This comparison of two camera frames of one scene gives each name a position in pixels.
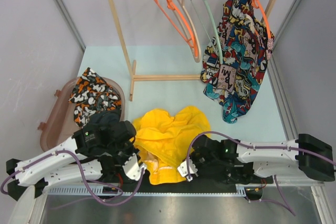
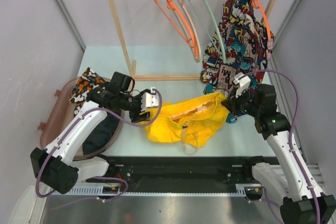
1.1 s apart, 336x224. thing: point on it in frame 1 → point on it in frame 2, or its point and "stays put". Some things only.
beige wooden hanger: (174, 0) stays put
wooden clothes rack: (134, 77) stays put
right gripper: (199, 168) → (231, 104)
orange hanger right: (255, 2) stays put
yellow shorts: (164, 142) → (189, 120)
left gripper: (122, 161) → (135, 116)
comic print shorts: (234, 64) stays put
